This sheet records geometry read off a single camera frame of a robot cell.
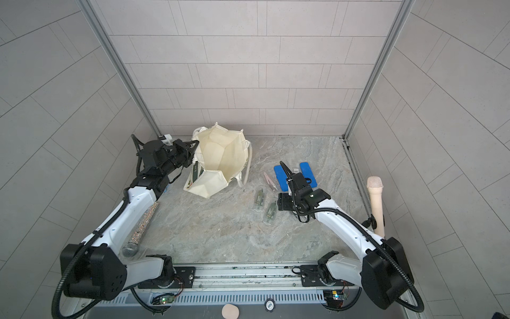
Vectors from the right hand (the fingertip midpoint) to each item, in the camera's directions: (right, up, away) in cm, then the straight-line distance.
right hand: (283, 202), depth 83 cm
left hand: (-31, +26, -8) cm, 42 cm away
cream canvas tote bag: (-29, +20, +16) cm, 39 cm away
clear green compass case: (-5, -6, +3) cm, 8 cm away
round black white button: (-6, -31, -17) cm, 35 cm away
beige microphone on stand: (+27, +11, -21) cm, 36 cm away
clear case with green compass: (-10, 0, +8) cm, 13 cm away
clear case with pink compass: (-5, +6, +14) cm, 16 cm away
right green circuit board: (+16, -30, -15) cm, 37 cm away
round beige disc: (-19, -30, -20) cm, 41 cm away
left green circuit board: (-42, -28, -18) cm, 53 cm away
